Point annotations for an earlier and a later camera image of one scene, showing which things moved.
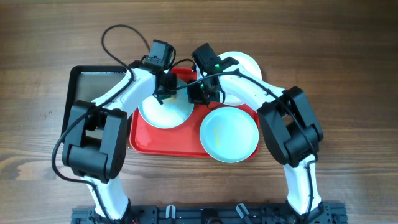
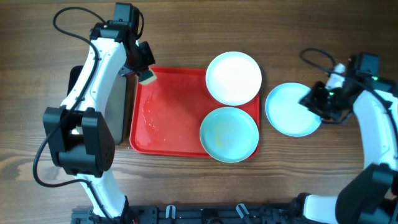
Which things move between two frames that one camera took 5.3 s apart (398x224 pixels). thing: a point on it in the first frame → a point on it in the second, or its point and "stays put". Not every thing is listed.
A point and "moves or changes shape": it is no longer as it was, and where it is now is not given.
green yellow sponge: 173,98 moves or changes shape
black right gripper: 194,97 → 315,101
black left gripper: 173,86 → 150,60
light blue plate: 229,134 stays put
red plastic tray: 184,140 stays put
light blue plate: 174,111 moves or changes shape
